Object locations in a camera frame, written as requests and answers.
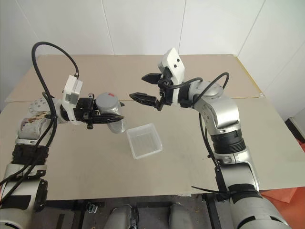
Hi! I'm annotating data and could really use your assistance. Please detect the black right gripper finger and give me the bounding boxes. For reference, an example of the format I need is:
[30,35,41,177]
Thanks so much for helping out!
[129,92,159,106]
[142,73,163,84]

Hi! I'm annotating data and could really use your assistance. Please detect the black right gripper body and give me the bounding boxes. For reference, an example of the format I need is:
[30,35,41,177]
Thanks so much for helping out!
[156,67,175,112]

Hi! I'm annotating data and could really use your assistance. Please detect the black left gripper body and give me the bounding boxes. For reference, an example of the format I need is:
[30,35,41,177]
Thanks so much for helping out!
[73,94,101,131]

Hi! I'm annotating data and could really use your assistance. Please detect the clear plastic jar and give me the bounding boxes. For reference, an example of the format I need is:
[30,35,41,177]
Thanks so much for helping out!
[104,104,127,134]

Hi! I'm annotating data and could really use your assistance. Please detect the grey jar lid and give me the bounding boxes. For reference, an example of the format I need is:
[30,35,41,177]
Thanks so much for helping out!
[94,92,120,113]

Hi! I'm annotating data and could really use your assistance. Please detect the clear plastic box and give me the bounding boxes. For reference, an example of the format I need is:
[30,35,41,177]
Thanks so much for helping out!
[126,123,164,160]

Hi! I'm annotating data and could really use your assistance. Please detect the dark box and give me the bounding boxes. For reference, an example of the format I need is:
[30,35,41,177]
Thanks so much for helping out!
[285,115,305,145]

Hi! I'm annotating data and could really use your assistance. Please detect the small metal clamp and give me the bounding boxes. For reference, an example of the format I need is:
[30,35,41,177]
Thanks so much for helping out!
[86,201,99,214]

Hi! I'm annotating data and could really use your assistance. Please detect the grey rounded robot leg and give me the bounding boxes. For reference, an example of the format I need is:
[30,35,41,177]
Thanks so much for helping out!
[108,205,138,229]
[168,202,190,229]

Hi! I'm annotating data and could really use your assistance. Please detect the black zip tie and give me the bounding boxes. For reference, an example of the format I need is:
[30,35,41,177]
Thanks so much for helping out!
[190,184,260,194]

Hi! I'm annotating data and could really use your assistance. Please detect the orange plastic sheet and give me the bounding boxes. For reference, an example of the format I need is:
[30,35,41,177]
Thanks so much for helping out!
[260,185,305,206]

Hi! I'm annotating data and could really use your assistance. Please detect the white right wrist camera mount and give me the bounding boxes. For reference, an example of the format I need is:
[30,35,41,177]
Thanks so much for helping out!
[157,47,186,104]

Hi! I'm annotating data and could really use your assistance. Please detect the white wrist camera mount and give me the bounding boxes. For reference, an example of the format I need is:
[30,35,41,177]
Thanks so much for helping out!
[157,47,186,104]
[61,74,84,126]

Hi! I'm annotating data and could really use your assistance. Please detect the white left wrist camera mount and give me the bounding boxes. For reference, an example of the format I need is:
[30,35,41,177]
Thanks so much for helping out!
[61,74,84,126]

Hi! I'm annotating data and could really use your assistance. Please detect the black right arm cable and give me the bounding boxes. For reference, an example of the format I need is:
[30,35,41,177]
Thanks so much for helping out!
[158,72,231,199]

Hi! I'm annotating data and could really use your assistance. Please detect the black metal table frame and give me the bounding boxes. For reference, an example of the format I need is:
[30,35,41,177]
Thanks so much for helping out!
[44,192,231,229]

